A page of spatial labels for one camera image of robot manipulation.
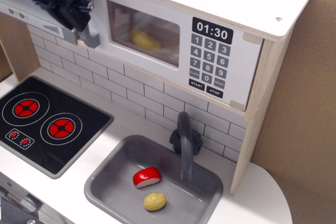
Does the grey toy sink basin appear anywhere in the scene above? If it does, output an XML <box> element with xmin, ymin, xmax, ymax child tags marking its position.
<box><xmin>85</xmin><ymin>135</ymin><xmax>223</xmax><ymax>223</ymax></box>

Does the grey toy faucet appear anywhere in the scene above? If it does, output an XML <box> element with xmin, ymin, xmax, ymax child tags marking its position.
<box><xmin>170</xmin><ymin>112</ymin><xmax>203</xmax><ymax>182</ymax></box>

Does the red toy cheese wedge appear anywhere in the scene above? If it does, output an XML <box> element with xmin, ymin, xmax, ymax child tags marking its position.
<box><xmin>133</xmin><ymin>167</ymin><xmax>162</xmax><ymax>188</ymax></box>

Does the black toy stovetop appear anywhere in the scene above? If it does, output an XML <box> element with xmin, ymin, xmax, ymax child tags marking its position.
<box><xmin>1</xmin><ymin>77</ymin><xmax>113</xmax><ymax>179</ymax></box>

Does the yellow toy banana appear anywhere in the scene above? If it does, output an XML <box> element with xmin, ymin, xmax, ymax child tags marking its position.
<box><xmin>130</xmin><ymin>28</ymin><xmax>162</xmax><ymax>50</ymax></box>

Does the silver oven front handle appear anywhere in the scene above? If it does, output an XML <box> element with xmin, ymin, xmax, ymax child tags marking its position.
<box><xmin>1</xmin><ymin>173</ymin><xmax>73</xmax><ymax>223</ymax></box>

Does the white toy microwave door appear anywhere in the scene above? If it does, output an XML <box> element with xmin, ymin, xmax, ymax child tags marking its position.
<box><xmin>90</xmin><ymin>0</ymin><xmax>263</xmax><ymax>111</ymax></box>

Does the white wooden microwave cabinet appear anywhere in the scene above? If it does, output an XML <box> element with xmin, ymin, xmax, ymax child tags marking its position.
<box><xmin>95</xmin><ymin>0</ymin><xmax>309</xmax><ymax>195</ymax></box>

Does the brown cardboard panel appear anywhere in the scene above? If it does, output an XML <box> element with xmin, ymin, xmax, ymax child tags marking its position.
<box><xmin>252</xmin><ymin>0</ymin><xmax>335</xmax><ymax>223</ymax></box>

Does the yellow toy potato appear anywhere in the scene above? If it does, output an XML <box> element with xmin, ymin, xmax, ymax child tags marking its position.
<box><xmin>143</xmin><ymin>192</ymin><xmax>166</xmax><ymax>211</ymax></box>

